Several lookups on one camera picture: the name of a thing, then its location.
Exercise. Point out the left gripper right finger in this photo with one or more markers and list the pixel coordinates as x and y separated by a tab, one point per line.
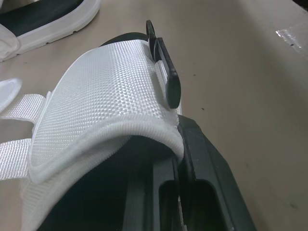
216	168

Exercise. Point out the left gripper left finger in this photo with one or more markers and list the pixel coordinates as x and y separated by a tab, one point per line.
149	192

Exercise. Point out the clear tape strip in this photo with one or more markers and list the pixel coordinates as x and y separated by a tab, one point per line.
292	38

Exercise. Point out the white sandal with black footbed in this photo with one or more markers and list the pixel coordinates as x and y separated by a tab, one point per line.
106	96
55	29

